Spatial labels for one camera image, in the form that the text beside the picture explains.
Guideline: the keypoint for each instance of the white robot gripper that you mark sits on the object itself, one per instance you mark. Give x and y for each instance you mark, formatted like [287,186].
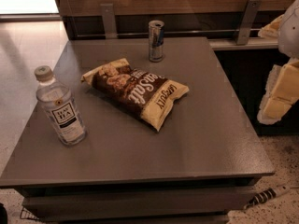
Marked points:
[290,32]

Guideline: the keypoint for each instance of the clear plastic tea bottle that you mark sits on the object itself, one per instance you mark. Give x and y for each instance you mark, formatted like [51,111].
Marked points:
[58,102]

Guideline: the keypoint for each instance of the silver blue energy drink can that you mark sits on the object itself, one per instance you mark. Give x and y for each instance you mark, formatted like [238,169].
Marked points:
[156,41]

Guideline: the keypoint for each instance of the brown yellow chip bag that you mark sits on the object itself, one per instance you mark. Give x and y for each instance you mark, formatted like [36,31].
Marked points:
[148,96]

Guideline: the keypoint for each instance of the grey table drawer base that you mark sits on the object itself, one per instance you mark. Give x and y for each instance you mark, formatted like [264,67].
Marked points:
[126,200]

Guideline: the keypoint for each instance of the right metal bracket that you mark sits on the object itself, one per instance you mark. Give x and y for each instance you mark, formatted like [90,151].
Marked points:
[249,15]

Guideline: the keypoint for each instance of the metal bracket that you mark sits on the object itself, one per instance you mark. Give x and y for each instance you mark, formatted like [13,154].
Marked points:
[109,21]
[249,15]

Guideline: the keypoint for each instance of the left metal bracket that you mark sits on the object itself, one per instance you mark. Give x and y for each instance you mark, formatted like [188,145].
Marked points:
[109,21]

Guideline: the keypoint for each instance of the wire rack under table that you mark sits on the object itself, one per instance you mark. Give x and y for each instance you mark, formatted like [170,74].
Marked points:
[27,215]

